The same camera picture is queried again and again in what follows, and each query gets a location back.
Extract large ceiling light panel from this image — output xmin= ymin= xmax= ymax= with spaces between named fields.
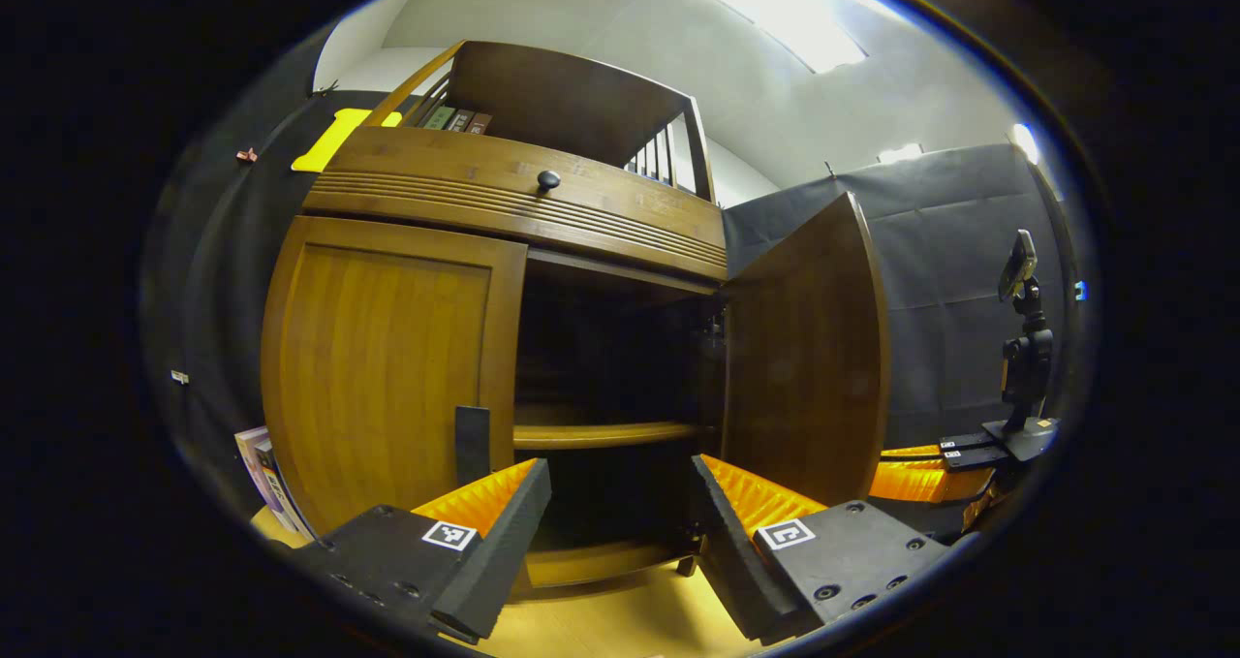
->
xmin=678 ymin=0 xmax=868 ymax=75

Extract wooden double-door shoe cabinet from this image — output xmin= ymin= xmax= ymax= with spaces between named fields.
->
xmin=260 ymin=40 xmax=892 ymax=601

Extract black left door handle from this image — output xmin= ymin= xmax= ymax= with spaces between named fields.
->
xmin=455 ymin=405 xmax=491 ymax=486

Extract wooden inner cabinet shelf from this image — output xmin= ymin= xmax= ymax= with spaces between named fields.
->
xmin=513 ymin=422 xmax=718 ymax=451

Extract wooden cabinet door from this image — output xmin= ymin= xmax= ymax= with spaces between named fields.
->
xmin=722 ymin=191 xmax=892 ymax=509
xmin=260 ymin=214 xmax=529 ymax=538

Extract wooden cabinet drawer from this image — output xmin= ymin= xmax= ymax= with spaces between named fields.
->
xmin=302 ymin=125 xmax=729 ymax=284

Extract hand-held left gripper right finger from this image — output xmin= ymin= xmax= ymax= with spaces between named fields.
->
xmin=690 ymin=453 xmax=955 ymax=647

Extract black backdrop cloth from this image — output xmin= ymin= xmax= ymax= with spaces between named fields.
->
xmin=722 ymin=142 xmax=1081 ymax=451
xmin=143 ymin=28 xmax=456 ymax=543

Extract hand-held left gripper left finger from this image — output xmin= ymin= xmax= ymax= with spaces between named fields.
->
xmin=291 ymin=458 xmax=551 ymax=645

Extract colourful paperback book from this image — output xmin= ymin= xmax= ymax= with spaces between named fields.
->
xmin=257 ymin=440 xmax=316 ymax=543

